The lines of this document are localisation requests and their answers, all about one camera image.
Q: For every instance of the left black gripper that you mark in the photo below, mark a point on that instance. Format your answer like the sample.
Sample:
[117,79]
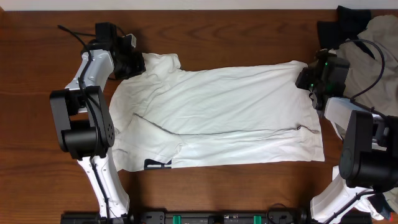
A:
[134,66]

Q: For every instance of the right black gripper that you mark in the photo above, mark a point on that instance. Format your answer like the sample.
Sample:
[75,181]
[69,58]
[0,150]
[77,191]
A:
[306,72]

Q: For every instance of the white t-shirt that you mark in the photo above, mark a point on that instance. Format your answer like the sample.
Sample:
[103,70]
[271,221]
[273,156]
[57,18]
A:
[224,116]

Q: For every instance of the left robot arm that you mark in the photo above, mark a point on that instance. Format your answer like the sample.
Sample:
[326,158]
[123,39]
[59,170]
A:
[84,126]

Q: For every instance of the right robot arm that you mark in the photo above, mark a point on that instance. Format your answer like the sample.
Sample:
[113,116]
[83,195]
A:
[368,161]

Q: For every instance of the grey-beige garment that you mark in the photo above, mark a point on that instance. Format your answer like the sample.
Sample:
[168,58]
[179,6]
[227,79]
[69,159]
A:
[364,69]

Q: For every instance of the black garment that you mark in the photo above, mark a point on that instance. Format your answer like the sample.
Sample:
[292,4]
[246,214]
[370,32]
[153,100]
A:
[349,23]

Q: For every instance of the white garment at right edge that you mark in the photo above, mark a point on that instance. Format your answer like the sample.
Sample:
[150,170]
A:
[364,205]

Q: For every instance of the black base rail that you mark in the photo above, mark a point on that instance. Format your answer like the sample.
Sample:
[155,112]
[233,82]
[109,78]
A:
[274,216]

